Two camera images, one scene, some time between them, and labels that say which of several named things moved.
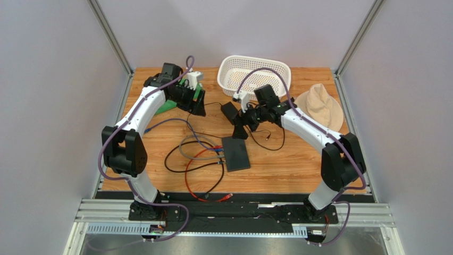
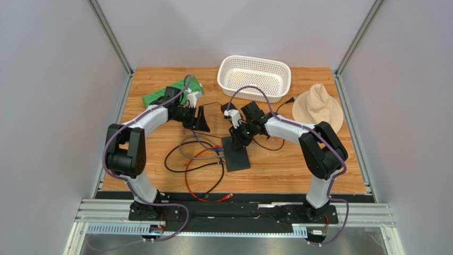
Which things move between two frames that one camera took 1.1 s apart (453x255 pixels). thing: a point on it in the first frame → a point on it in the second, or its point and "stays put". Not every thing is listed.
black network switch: (236, 155) stays put
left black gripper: (198, 108) → (199, 122)
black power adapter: (229, 111) stays put
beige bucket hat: (317, 103) stays put
